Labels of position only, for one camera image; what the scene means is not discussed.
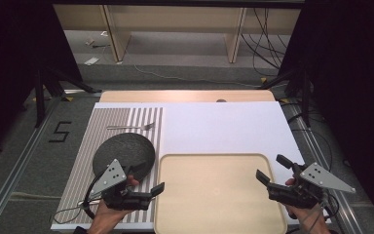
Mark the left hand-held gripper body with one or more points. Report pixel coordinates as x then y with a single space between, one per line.
112 177

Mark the black tripod stand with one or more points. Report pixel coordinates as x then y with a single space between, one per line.
305 94
40 97

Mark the black curtain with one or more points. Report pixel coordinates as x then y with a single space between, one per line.
347 65
16 48

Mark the white board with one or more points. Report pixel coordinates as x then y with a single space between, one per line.
227 130

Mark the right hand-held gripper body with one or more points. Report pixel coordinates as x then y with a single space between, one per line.
305 191

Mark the person's right hand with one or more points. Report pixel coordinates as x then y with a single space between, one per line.
308 219

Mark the person's left hand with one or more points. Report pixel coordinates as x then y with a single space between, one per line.
105 219

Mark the beige tray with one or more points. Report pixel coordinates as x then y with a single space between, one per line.
220 195

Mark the silver fork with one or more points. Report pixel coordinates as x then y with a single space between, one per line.
130 127

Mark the dark round plate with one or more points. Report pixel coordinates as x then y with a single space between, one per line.
123 152

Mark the metal floor rail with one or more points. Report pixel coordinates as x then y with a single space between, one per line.
318 146
16 175

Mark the white paper scrap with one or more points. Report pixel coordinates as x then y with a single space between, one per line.
91 60
90 41

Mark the grey striped placemat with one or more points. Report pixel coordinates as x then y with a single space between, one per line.
87 156

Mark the light wooden shelf unit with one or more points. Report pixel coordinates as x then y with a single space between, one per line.
175 19

